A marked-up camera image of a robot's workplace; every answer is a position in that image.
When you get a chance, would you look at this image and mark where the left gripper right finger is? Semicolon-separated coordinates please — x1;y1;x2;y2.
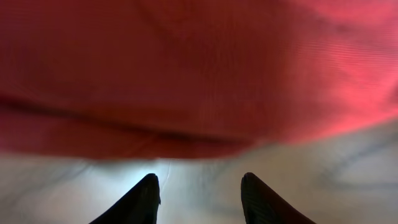
241;172;315;224

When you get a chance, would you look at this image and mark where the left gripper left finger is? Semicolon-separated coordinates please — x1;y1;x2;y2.
90;174;161;224

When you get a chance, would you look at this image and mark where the red t-shirt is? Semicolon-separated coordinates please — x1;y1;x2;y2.
1;0;397;159

